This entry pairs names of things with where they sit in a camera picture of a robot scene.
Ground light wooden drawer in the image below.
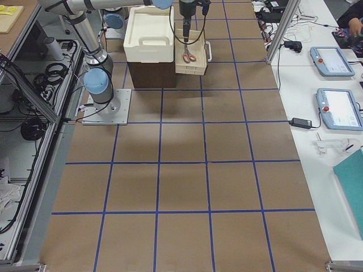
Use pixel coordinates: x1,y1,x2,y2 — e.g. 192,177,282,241
175,30,208,75

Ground person hand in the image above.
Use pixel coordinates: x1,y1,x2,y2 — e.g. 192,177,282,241
348,18,362,37

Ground clear acrylic holder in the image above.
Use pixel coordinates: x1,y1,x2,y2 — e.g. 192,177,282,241
313,133,362,155

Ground light wooden board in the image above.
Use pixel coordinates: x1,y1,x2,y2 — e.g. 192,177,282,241
0,5,24,34

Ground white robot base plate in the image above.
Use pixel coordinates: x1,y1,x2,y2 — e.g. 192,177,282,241
105,27,126,40

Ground black power adapter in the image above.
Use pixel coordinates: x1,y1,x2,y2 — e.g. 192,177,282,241
289,117,313,129

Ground cream white plastic tray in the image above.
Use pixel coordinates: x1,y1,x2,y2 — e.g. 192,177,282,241
123,6,174,63

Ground teach pendant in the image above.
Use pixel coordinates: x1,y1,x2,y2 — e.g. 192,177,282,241
310,46,355,77
316,88,362,131

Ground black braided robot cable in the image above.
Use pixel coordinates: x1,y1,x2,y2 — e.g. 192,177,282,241
168,5,207,45

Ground teach pendant near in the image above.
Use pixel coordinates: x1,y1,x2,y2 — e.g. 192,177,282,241
316,88,362,131

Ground dark brown wooden cabinet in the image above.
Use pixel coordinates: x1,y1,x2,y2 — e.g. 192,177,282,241
128,62,176,89

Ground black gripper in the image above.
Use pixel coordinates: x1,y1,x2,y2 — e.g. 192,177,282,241
179,1,197,43

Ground grey orange handled scissors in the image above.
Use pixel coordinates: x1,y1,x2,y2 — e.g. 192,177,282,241
182,44,197,63

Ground aluminium frame post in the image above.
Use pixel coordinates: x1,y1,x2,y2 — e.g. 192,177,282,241
265,0,301,65

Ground black power brick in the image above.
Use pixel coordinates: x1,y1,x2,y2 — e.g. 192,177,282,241
284,41,302,53

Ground teach pendant far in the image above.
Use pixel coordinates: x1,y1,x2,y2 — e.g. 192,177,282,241
310,46,355,77

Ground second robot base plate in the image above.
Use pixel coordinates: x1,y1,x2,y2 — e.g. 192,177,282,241
82,89,132,125

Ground crumpled white cloth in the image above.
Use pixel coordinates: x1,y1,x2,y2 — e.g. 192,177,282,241
0,158,21,216

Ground white drawer handle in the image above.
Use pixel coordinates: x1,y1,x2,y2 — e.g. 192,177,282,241
205,41,213,62

